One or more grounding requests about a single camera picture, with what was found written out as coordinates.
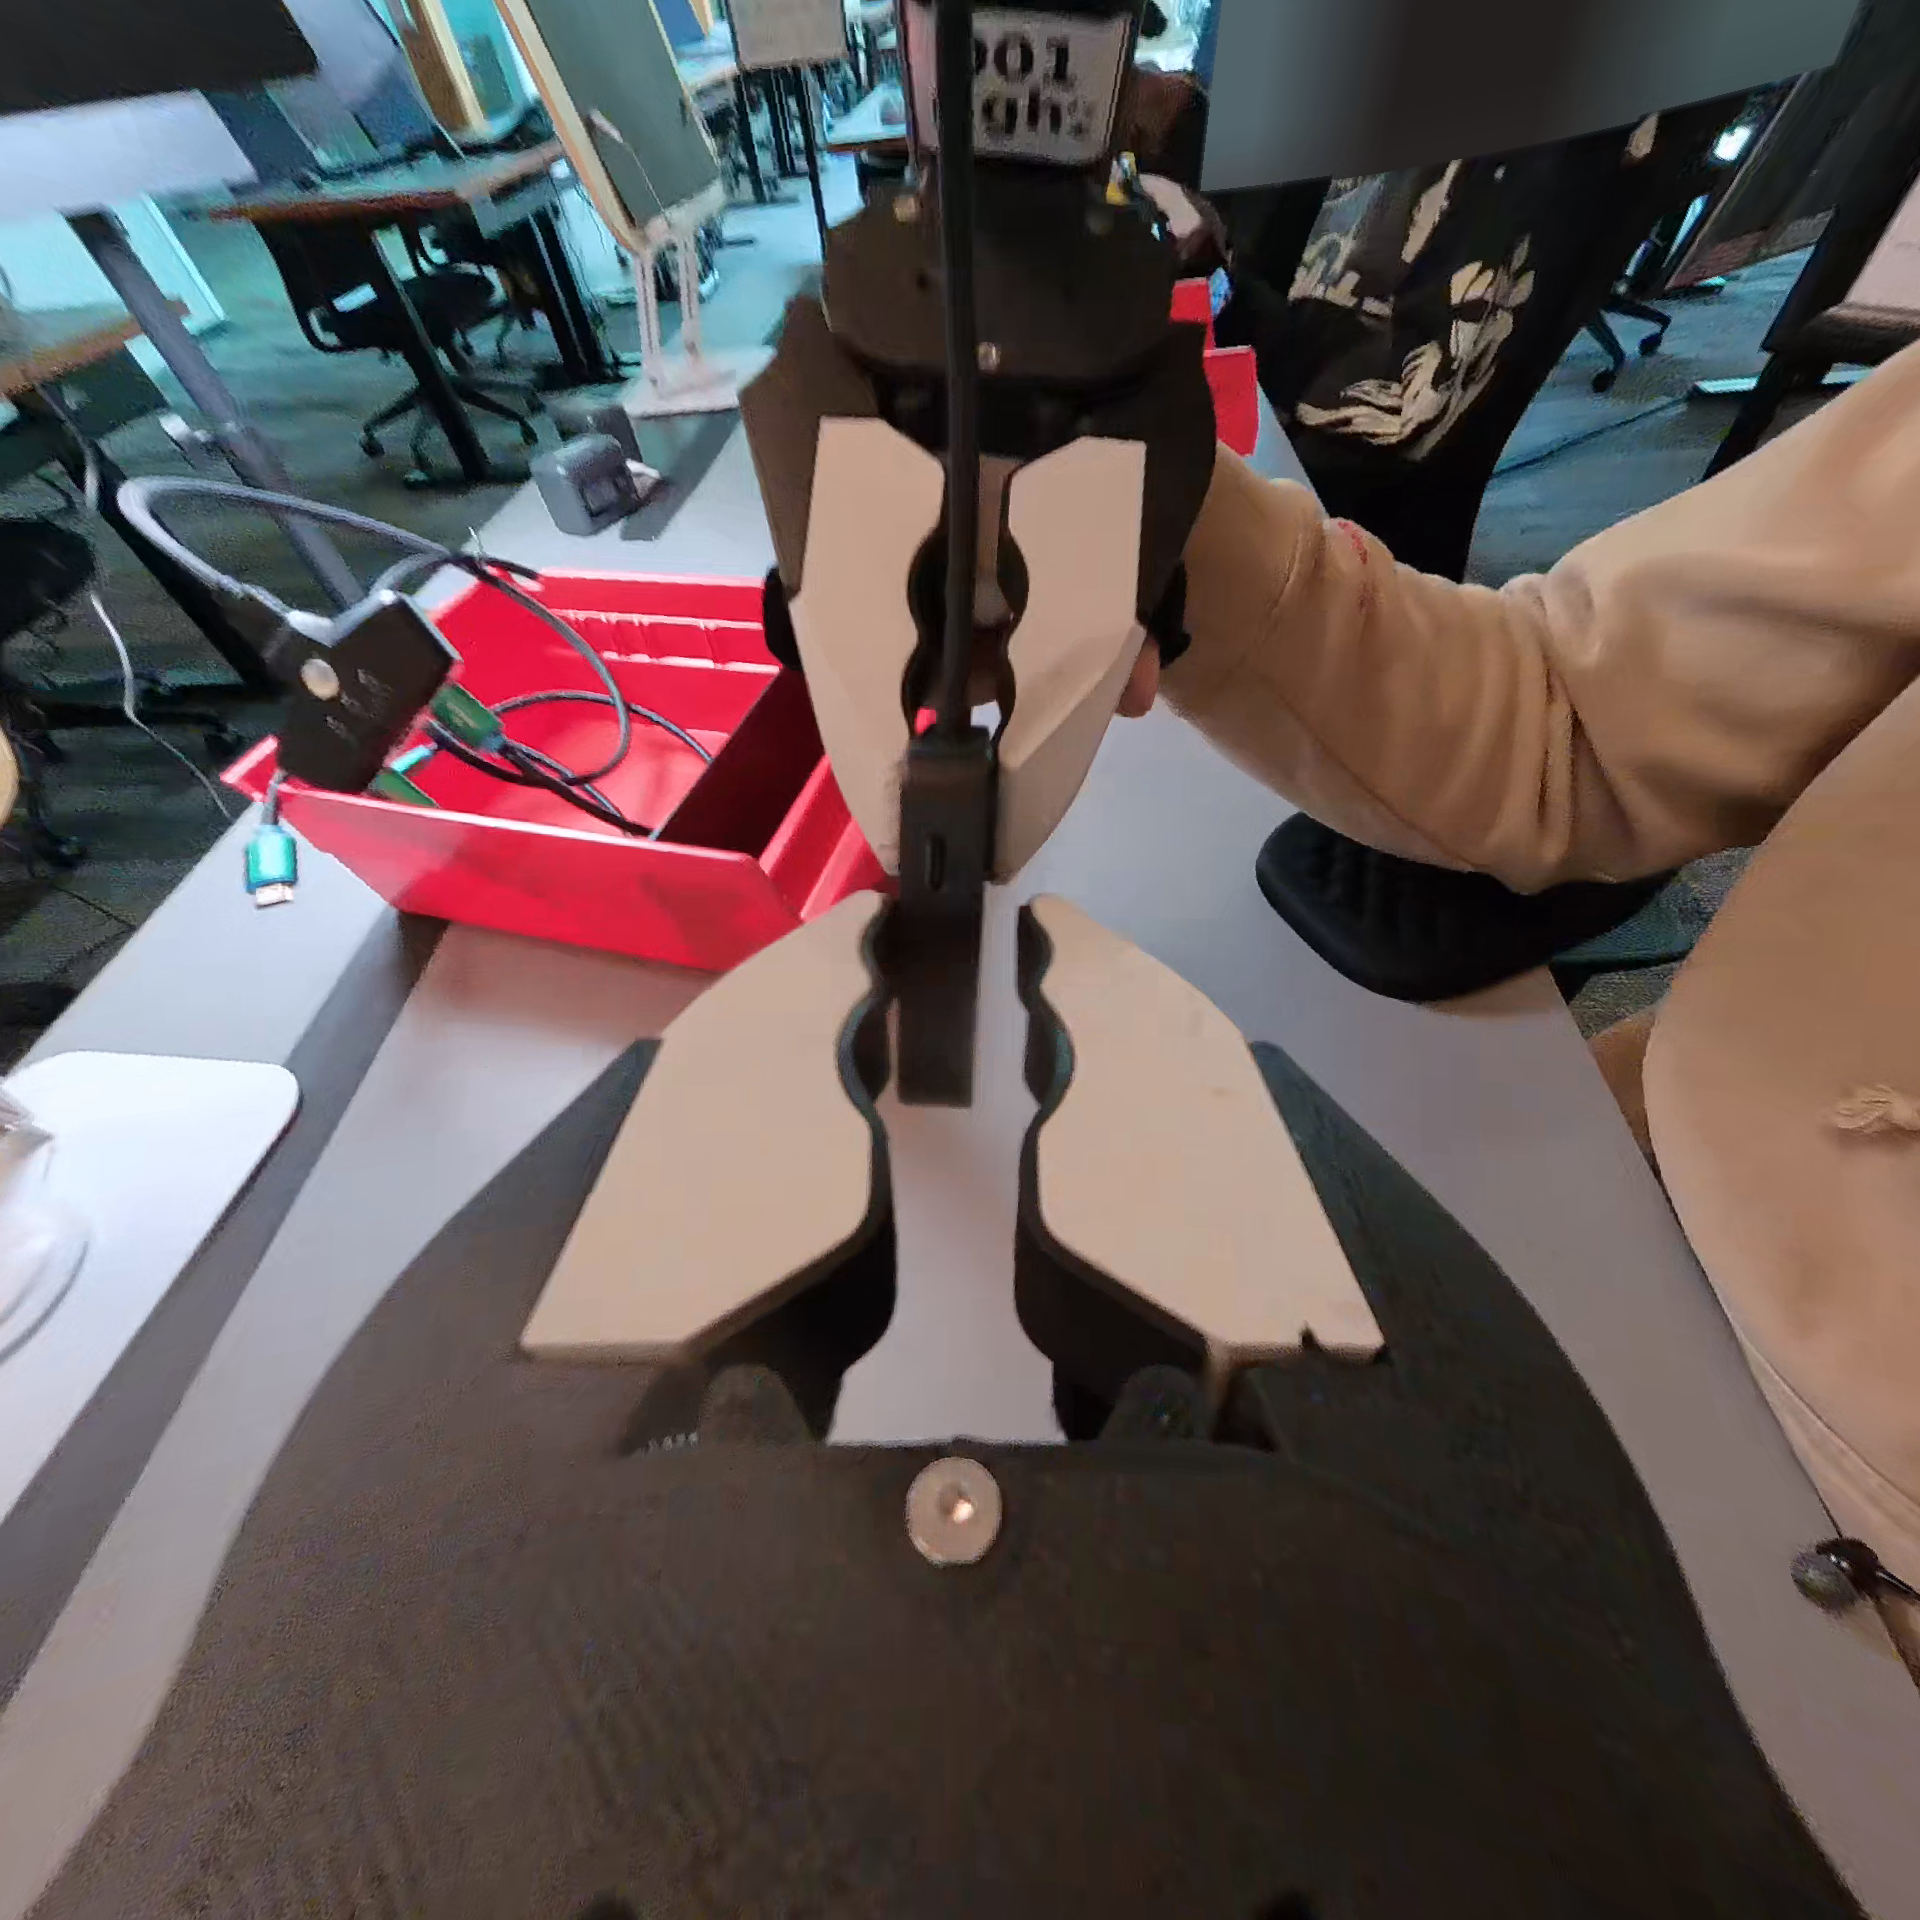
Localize person's right forearm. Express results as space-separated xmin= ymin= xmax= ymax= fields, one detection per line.
xmin=1154 ymin=337 xmax=1920 ymax=903

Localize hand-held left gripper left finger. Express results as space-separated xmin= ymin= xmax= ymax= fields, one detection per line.
xmin=516 ymin=893 xmax=898 ymax=1365

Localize dark grey usb hub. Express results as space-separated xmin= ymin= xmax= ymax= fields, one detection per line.
xmin=896 ymin=0 xmax=999 ymax=1114

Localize whiteboard on stand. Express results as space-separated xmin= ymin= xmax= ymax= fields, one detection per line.
xmin=727 ymin=0 xmax=847 ymax=69

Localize black HDMI switch box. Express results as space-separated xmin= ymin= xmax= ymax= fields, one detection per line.
xmin=111 ymin=477 xmax=463 ymax=797

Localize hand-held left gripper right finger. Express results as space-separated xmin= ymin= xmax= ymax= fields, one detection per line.
xmin=1012 ymin=896 xmax=1386 ymax=1365

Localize person's beige hoodie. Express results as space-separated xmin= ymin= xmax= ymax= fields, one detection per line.
xmin=1591 ymin=661 xmax=1920 ymax=1652

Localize small grey action camera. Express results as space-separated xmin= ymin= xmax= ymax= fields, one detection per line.
xmin=527 ymin=402 xmax=662 ymax=536

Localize white board stand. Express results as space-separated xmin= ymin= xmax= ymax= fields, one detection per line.
xmin=0 ymin=1049 xmax=302 ymax=1353
xmin=591 ymin=194 xmax=736 ymax=413

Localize thin black braided hdmi cable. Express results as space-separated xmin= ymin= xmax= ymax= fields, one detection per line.
xmin=244 ymin=691 xmax=719 ymax=909

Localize thick black braided hdmi cable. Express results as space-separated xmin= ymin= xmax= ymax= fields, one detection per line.
xmin=402 ymin=555 xmax=635 ymax=789

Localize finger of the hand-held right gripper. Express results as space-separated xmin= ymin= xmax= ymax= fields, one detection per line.
xmin=989 ymin=435 xmax=1154 ymax=884
xmin=787 ymin=416 xmax=950 ymax=880

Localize red plastic bin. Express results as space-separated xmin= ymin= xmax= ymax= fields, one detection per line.
xmin=1170 ymin=276 xmax=1261 ymax=460
xmin=221 ymin=568 xmax=902 ymax=975

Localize black board with wooden edge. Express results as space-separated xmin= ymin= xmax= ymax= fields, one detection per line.
xmin=495 ymin=0 xmax=723 ymax=226

